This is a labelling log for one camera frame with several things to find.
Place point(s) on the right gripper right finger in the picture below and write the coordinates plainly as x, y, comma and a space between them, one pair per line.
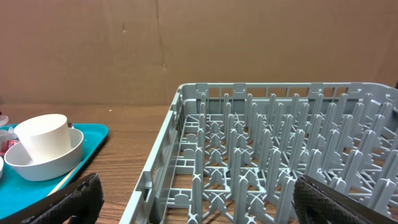
315, 202

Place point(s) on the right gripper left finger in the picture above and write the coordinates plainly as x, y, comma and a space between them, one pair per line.
78, 202

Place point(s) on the red snack wrapper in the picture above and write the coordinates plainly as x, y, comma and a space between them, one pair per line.
6, 145

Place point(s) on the grey dishwasher rack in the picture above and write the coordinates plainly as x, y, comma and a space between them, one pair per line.
235, 150

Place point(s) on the clear plastic waste bin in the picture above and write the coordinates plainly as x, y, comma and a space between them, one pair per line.
3, 120

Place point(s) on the wooden chopstick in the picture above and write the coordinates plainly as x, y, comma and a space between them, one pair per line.
59, 185

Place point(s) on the teal serving tray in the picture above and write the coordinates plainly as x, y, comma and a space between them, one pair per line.
18, 193

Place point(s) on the white cup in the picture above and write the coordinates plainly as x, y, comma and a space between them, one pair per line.
45, 137

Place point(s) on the grey small bowl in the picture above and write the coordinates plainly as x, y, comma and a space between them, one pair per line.
18, 158

